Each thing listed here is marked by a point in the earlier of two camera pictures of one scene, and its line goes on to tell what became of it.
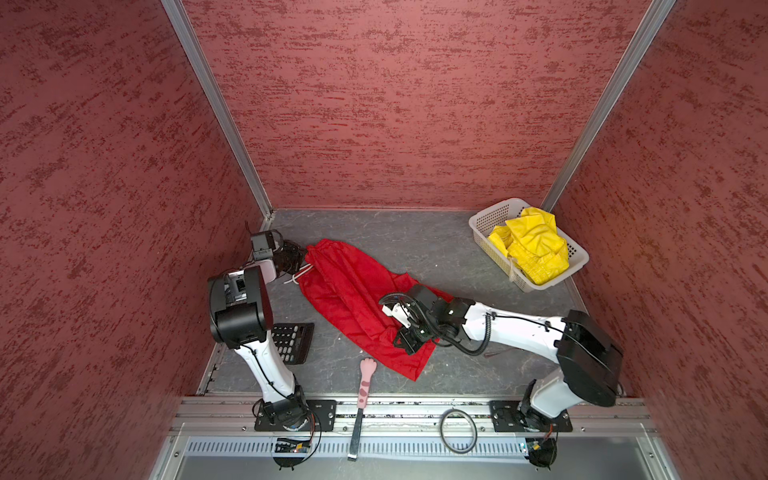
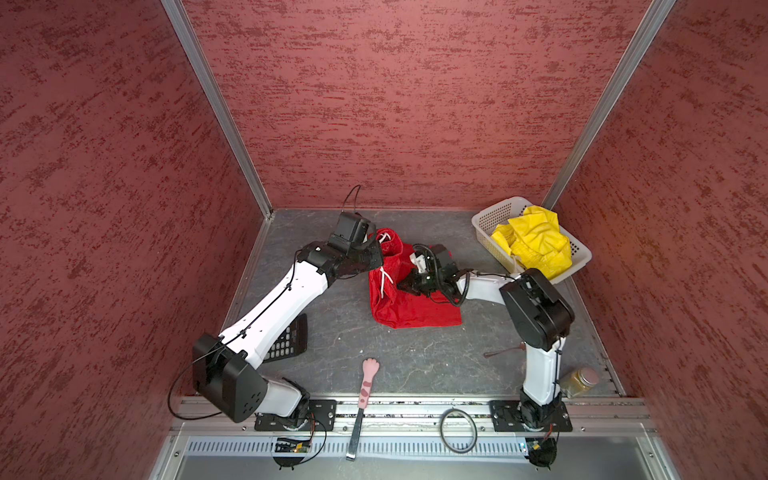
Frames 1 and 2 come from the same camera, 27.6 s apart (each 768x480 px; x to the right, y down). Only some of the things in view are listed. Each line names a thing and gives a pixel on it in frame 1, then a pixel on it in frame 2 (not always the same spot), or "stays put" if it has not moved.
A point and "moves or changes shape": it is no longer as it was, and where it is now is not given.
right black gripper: (410, 346) → (413, 284)
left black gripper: (298, 253) → (375, 261)
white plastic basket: (481, 224) stays put
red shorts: (349, 290) moves or changes shape
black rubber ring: (442, 432) stays put
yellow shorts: (534, 243) stays put
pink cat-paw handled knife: (367, 367) stays put
